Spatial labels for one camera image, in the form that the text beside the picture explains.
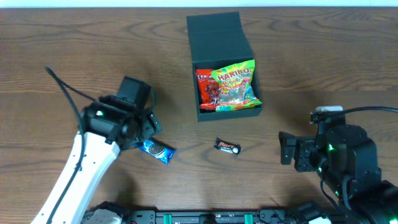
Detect red snack packet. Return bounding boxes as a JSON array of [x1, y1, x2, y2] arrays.
[[196, 69, 219, 110]]

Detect black Mars mini bar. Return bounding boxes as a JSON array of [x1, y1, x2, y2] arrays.
[[214, 138, 243, 156]]

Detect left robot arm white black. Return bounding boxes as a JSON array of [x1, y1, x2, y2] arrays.
[[33, 98, 162, 223]]

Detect green Haribo gummy bag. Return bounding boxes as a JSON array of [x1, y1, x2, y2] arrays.
[[211, 60, 262, 112]]

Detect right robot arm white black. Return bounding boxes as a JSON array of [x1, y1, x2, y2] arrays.
[[279, 124, 397, 223]]

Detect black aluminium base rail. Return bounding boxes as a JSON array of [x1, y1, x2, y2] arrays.
[[80, 202, 343, 224]]

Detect black open gift box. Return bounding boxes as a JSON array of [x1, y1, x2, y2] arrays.
[[187, 12, 262, 122]]

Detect blue Oreo cookie pack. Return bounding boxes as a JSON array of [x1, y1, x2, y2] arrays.
[[134, 138, 176, 165]]

